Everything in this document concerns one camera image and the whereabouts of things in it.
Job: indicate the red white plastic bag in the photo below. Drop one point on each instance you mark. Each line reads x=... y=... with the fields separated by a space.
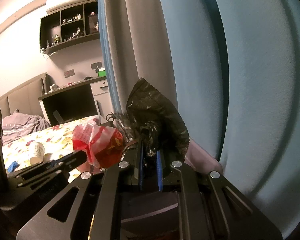
x=103 y=145

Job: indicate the purple plastic trash bin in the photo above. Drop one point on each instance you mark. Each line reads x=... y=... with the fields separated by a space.
x=200 y=160

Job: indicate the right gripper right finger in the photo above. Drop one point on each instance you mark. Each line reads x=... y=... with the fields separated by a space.
x=210 y=207

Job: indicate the blue grey curtain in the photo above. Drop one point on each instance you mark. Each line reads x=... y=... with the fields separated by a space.
x=232 y=68

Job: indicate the floral bed sheet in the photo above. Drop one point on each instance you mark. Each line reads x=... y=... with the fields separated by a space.
x=57 y=141

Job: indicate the white air conditioner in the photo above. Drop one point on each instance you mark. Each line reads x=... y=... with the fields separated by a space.
x=70 y=1

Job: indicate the small cup on desk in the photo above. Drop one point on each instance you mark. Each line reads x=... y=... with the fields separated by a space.
x=53 y=87

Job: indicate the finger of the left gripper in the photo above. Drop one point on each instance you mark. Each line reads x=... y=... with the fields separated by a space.
x=65 y=164

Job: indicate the white grid paper cup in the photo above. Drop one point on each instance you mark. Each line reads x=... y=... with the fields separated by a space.
x=36 y=152

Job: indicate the dark wall shelf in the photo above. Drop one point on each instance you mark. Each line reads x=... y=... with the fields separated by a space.
x=69 y=27

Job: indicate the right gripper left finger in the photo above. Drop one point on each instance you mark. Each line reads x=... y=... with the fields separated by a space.
x=87 y=208

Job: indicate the black plastic bag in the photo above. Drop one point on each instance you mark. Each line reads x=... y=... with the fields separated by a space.
x=151 y=117

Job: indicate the green box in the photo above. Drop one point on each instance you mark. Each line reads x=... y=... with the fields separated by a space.
x=101 y=72

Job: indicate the purple striped duvet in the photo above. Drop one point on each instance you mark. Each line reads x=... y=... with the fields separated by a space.
x=18 y=125

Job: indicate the dark desk with drawers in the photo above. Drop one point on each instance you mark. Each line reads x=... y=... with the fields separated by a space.
x=78 y=100

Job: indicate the grey padded headboard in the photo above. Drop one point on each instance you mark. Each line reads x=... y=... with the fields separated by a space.
x=25 y=97

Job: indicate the wall socket panel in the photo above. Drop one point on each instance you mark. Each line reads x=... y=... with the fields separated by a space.
x=69 y=73

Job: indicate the blue foam net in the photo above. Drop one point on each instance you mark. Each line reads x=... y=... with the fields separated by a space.
x=13 y=166

